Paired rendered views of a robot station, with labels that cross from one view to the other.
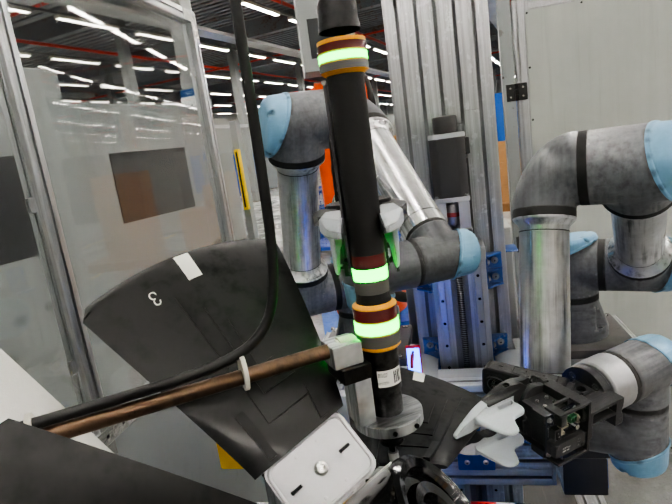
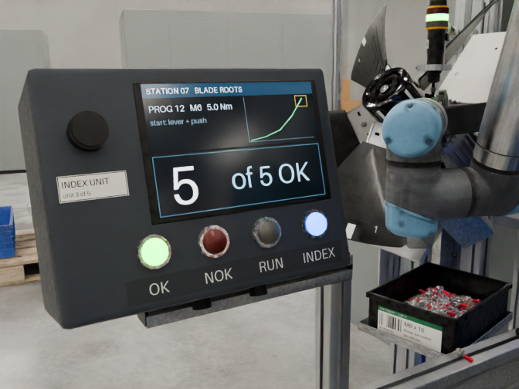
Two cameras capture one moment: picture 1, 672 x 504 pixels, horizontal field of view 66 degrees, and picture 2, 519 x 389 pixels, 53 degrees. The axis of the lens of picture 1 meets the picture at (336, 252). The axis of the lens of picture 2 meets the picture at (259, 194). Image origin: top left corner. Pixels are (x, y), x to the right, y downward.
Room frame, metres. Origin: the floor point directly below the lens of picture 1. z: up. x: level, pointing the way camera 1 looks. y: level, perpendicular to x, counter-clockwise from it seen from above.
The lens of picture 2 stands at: (1.07, -1.06, 1.24)
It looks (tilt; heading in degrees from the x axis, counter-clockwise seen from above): 12 degrees down; 138
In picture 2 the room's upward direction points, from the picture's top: 1 degrees counter-clockwise
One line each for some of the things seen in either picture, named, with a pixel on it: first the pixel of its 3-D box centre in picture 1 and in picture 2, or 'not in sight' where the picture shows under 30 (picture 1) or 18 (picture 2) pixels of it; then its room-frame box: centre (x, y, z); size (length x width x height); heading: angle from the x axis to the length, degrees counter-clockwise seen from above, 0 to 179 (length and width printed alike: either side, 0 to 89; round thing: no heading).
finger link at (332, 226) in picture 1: (337, 245); not in sight; (0.49, 0.00, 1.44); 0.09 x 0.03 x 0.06; 169
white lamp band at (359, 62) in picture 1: (344, 67); not in sight; (0.48, -0.03, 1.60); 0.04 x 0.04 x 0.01
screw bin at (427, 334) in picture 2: not in sight; (439, 305); (0.63, -0.24, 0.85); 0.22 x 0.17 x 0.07; 92
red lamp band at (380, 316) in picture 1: (374, 310); (437, 11); (0.48, -0.03, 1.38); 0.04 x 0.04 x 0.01
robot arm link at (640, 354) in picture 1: (638, 369); (414, 129); (0.66, -0.40, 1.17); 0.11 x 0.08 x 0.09; 114
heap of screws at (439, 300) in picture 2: not in sight; (437, 314); (0.63, -0.24, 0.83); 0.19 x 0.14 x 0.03; 92
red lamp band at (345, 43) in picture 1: (341, 48); not in sight; (0.48, -0.03, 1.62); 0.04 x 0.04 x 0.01
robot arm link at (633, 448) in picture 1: (625, 430); (422, 195); (0.67, -0.38, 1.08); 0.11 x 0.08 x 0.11; 59
